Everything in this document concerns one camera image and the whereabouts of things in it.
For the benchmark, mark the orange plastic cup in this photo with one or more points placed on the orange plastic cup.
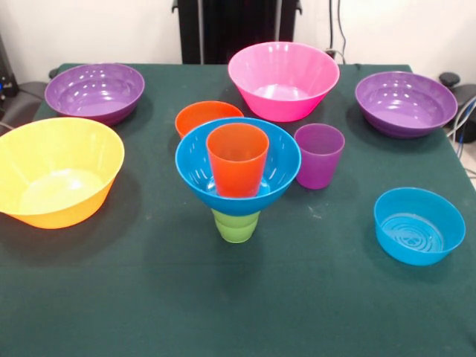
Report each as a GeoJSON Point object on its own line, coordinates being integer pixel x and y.
{"type": "Point", "coordinates": [238, 178]}

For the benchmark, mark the deep blue plastic bowl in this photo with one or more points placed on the deep blue plastic bowl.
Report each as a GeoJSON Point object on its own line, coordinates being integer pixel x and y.
{"type": "Point", "coordinates": [279, 175]}

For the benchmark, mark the orange plastic bowl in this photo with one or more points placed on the orange plastic bowl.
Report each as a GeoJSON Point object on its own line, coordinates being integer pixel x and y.
{"type": "Point", "coordinates": [193, 115]}

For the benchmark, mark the green plastic cup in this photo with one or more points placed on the green plastic cup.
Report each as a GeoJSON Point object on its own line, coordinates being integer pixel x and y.
{"type": "Point", "coordinates": [234, 232]}

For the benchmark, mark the pink plastic bowl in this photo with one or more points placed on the pink plastic bowl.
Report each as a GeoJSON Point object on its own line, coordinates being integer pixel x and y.
{"type": "Point", "coordinates": [282, 108]}

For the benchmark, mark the purple plastic cup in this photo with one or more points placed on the purple plastic cup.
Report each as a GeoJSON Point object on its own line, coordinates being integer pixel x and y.
{"type": "Point", "coordinates": [321, 171]}

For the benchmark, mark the dark green table cloth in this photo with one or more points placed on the dark green table cloth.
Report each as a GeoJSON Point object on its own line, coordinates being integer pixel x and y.
{"type": "Point", "coordinates": [238, 297]}

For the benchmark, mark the purple plastic bowl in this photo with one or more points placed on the purple plastic bowl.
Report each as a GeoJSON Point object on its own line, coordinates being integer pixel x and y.
{"type": "Point", "coordinates": [93, 109]}
{"type": "Point", "coordinates": [405, 113]}

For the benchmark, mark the yellow plastic bowl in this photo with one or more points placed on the yellow plastic bowl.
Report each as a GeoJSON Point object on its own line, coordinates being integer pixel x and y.
{"type": "Point", "coordinates": [56, 193]}

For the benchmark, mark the low blue plastic bowl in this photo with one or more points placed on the low blue plastic bowl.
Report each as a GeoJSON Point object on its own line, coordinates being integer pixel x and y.
{"type": "Point", "coordinates": [409, 251]}

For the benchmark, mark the black round knob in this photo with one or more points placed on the black round knob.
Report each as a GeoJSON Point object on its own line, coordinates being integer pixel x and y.
{"type": "Point", "coordinates": [449, 79]}

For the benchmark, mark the black device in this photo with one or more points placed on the black device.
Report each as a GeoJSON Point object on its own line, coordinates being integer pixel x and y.
{"type": "Point", "coordinates": [7, 85]}

